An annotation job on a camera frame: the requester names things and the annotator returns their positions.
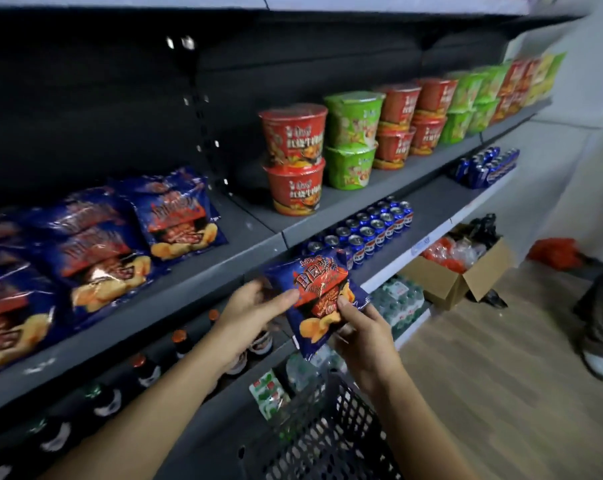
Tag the person's left hand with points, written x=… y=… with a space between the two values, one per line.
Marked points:
x=241 y=319

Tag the person's right hand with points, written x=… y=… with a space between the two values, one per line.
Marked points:
x=369 y=349

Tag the person's right thumb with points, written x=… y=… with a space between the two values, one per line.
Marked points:
x=350 y=310

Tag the person's left thumb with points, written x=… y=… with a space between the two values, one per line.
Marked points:
x=281 y=302

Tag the blue chip snack packet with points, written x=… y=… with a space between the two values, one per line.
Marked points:
x=319 y=289

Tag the person's right forearm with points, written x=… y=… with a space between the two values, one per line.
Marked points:
x=411 y=429

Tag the person's left forearm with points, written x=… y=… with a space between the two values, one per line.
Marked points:
x=146 y=419

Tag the pack of green-label water bottles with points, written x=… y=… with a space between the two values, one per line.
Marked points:
x=399 y=302

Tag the grey metal shelf unit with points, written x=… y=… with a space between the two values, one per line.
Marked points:
x=241 y=244

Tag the clear water bottle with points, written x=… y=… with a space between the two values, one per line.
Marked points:
x=306 y=369

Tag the group of blue drink cans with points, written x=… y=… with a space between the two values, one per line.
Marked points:
x=486 y=167
x=369 y=232

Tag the green and white packet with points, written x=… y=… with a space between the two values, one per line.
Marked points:
x=269 y=394

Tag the red packets in clear wrap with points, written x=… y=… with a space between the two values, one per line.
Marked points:
x=449 y=254

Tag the brown cardboard box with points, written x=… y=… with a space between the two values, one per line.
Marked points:
x=461 y=287

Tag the black plastic shopping basket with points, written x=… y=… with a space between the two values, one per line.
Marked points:
x=326 y=434

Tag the black scrap of plastic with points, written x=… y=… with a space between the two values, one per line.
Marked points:
x=492 y=298

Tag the row of dark sauce bottles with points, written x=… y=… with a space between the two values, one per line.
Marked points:
x=146 y=369

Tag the black plastic bag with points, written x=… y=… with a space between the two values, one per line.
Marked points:
x=484 y=229

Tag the row of red noodle cups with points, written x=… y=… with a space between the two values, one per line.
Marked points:
x=294 y=139

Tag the row of blue chip bags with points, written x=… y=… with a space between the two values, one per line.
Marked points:
x=96 y=254

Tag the row of green noodle cups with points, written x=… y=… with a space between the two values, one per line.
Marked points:
x=354 y=119

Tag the red plastic bag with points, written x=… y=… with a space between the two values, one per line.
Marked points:
x=554 y=253

